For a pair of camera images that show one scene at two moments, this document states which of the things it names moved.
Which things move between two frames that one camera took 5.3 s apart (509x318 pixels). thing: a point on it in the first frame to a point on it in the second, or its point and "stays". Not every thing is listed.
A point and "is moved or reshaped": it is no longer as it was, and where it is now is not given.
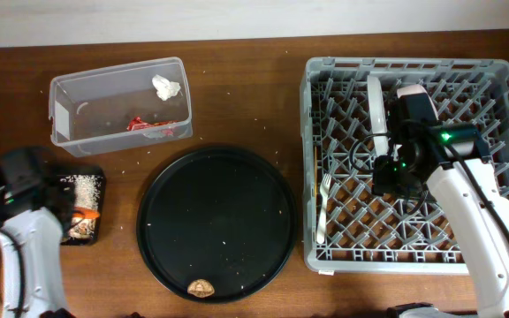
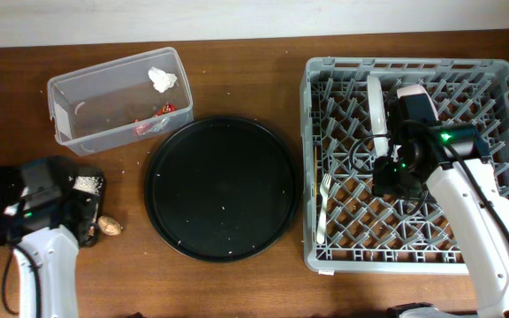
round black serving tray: x=219 y=215 is moved or reshaped
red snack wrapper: x=137 y=123 to x=147 y=128
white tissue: x=165 y=88 to x=161 y=79
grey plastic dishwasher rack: x=347 y=228 stays
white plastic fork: x=324 y=188 stays
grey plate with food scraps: x=378 y=116 stays
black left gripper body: x=70 y=186 to x=88 y=203
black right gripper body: x=390 y=177 stays
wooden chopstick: x=315 y=171 stays
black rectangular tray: x=86 y=184 stays
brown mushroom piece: x=201 y=288 to x=109 y=225
